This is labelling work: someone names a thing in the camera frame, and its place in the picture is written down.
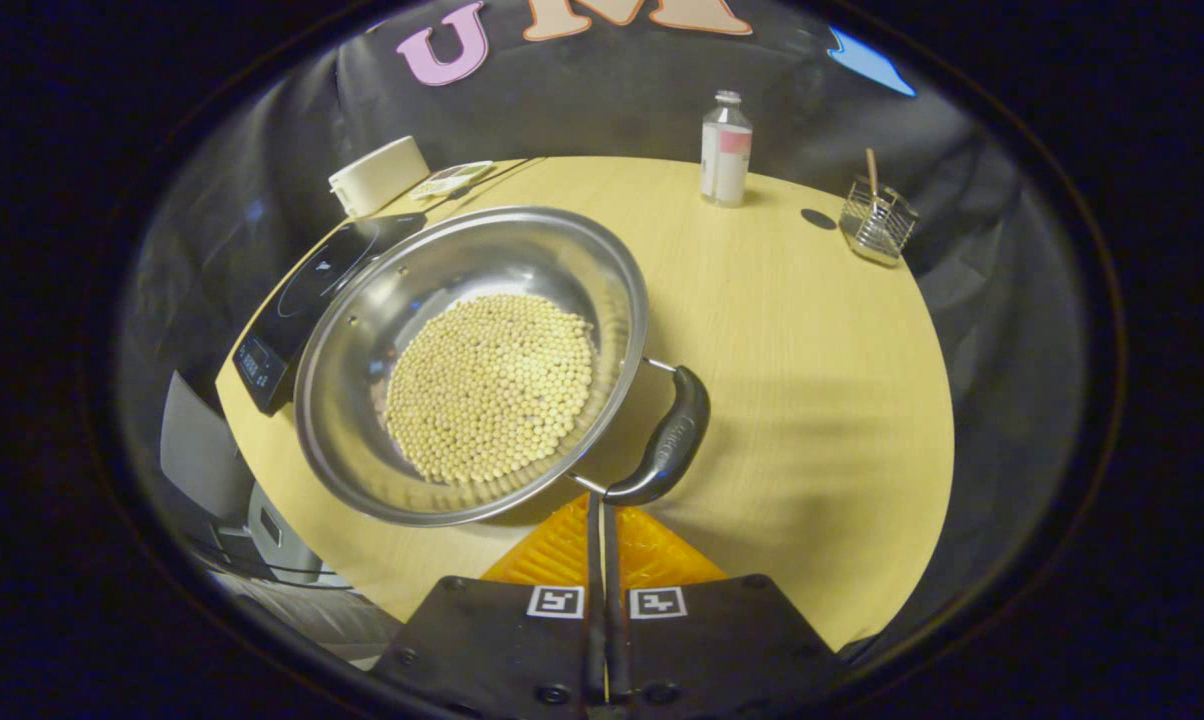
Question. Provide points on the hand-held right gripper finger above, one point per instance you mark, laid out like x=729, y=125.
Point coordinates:
x=612, y=640
x=594, y=640

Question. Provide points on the stainless steel pot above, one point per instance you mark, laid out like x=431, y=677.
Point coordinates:
x=362, y=330

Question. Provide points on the black induction cooktop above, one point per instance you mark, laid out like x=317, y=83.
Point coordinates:
x=302, y=290

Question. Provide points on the pile of soybeans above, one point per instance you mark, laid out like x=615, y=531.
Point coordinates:
x=492, y=390

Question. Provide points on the grey chair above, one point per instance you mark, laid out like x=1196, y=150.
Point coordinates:
x=202, y=450

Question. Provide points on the small black round disc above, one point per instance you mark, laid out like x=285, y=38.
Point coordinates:
x=818, y=219

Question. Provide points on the white divided bean dish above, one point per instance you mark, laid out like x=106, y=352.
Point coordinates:
x=452, y=178

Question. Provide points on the clear bottle with pink label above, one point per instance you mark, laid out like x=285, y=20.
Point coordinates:
x=726, y=165

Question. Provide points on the white boxy kitchen appliance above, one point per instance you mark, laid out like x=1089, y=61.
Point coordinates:
x=377, y=178

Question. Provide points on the wooden stick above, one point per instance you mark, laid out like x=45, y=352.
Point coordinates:
x=872, y=170

